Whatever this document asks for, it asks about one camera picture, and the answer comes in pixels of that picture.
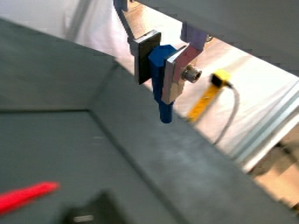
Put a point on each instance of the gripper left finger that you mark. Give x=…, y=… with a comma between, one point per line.
x=143, y=37

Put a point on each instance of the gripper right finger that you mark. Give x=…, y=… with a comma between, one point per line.
x=181, y=69

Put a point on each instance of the blue peg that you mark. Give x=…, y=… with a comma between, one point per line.
x=158, y=56

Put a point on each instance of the black angle fixture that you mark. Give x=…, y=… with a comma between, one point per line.
x=99, y=211

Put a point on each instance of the red peg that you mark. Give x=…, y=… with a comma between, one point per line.
x=19, y=197

